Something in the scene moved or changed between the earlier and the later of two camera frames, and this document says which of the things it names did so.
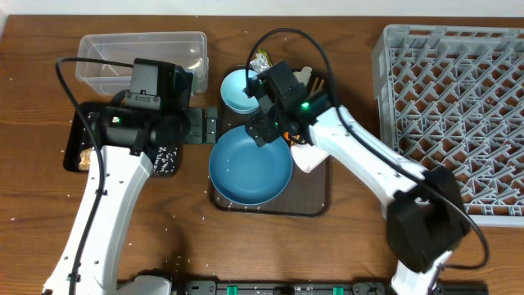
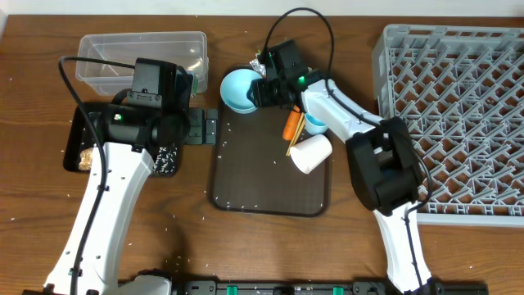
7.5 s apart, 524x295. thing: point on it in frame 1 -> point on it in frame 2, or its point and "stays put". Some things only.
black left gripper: (202, 132) stays put
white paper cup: (308, 157) stays put
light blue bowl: (232, 94) stays put
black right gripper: (259, 129) -> (261, 96)
